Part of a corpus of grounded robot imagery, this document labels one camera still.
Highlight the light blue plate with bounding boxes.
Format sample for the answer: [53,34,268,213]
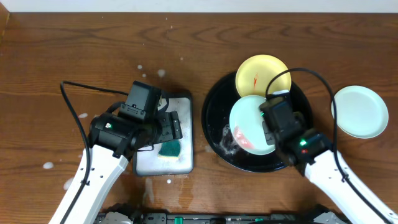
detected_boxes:
[229,95,275,156]

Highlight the yellow plate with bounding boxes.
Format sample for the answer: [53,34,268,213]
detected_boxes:
[235,55,288,97]

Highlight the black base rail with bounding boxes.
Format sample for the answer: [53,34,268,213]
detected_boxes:
[93,204,350,224]

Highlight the black round tray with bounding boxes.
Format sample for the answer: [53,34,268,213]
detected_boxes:
[201,72,314,174]

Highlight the pale green plate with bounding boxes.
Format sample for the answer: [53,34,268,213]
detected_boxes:
[331,85,389,139]

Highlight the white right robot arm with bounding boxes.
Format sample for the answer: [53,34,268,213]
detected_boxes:
[263,119,397,223]

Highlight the green yellow sponge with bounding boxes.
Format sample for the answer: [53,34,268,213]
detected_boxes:
[158,140,181,159]

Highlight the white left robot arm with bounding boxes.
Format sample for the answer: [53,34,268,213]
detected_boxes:
[50,110,193,223]

